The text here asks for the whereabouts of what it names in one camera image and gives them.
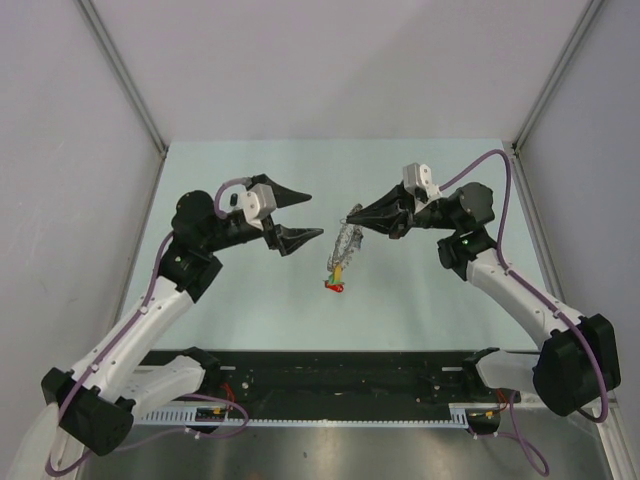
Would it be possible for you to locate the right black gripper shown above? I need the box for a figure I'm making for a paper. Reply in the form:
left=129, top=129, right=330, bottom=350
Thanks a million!
left=347, top=179, right=460, bottom=240

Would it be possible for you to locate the silver disc keyring with keys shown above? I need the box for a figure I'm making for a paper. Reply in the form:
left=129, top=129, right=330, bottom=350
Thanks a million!
left=326, top=203, right=364, bottom=285

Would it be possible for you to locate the key with red tag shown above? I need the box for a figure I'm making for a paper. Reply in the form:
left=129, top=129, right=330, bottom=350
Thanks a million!
left=324, top=280, right=344, bottom=293

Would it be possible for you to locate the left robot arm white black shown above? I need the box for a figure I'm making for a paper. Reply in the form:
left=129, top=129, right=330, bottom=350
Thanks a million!
left=41, top=174, right=322, bottom=456

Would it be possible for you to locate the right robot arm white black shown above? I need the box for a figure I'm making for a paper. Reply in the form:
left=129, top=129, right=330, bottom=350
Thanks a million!
left=346, top=182, right=621, bottom=422

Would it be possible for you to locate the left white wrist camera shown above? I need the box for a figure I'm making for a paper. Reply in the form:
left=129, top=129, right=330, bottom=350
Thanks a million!
left=239, top=184, right=277, bottom=231

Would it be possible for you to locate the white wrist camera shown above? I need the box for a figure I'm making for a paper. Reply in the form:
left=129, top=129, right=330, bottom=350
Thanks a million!
left=239, top=184, right=277, bottom=231
left=403, top=163, right=441, bottom=204

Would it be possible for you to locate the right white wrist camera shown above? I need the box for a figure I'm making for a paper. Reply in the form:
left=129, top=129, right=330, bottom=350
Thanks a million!
left=403, top=163, right=441, bottom=204

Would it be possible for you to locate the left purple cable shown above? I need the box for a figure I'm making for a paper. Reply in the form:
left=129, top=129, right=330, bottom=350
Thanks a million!
left=44, top=177, right=251, bottom=475

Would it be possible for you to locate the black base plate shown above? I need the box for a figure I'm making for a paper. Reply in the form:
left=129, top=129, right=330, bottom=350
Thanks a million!
left=205, top=349, right=511, bottom=404

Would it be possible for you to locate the white slotted cable duct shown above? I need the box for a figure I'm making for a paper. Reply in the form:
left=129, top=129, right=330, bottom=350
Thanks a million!
left=133, top=404, right=502, bottom=429

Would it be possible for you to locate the right aluminium corner post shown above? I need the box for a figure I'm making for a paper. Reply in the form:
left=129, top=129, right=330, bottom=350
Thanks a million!
left=509, top=0, right=608, bottom=155

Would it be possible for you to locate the aluminium corner post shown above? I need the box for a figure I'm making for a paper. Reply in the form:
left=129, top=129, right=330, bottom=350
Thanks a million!
left=509, top=0, right=608, bottom=155
left=73, top=0, right=168, bottom=159

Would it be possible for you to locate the left aluminium corner post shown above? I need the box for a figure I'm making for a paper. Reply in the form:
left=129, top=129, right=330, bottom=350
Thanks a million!
left=73, top=0, right=168, bottom=159

